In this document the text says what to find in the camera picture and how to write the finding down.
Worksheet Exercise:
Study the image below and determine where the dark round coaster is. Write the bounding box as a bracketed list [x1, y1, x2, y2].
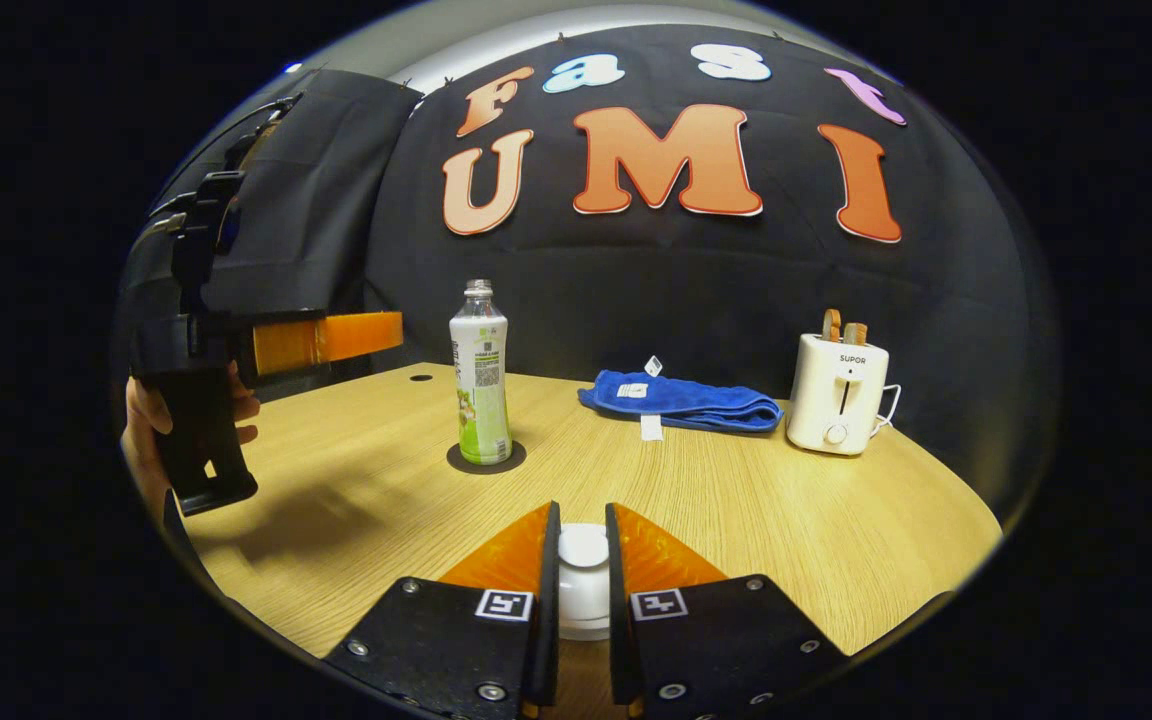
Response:
[446, 440, 528, 476]

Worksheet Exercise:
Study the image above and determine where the clear green-label water bottle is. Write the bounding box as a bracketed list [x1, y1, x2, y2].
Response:
[449, 279, 514, 467]

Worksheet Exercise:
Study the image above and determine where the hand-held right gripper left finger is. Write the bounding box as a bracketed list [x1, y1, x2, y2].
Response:
[321, 500, 563, 720]

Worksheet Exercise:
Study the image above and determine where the cream toaster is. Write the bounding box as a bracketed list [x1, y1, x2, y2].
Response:
[785, 333, 890, 457]

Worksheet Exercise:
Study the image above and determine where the blue folded towel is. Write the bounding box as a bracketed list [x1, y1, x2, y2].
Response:
[578, 355, 785, 442]

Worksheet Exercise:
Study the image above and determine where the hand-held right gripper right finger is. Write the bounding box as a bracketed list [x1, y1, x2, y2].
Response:
[604, 502, 852, 720]

